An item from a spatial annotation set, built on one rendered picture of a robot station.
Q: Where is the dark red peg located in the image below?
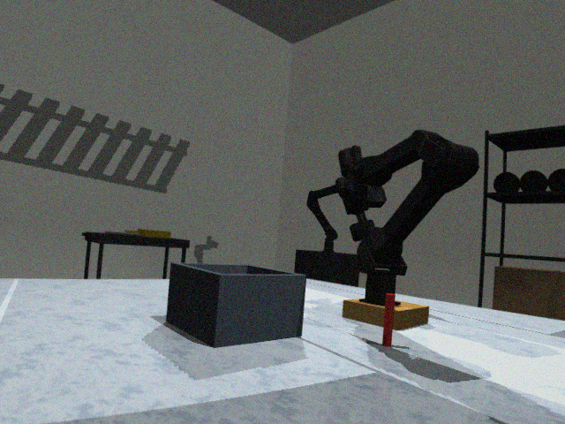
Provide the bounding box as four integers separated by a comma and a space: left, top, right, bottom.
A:
382, 294, 396, 346

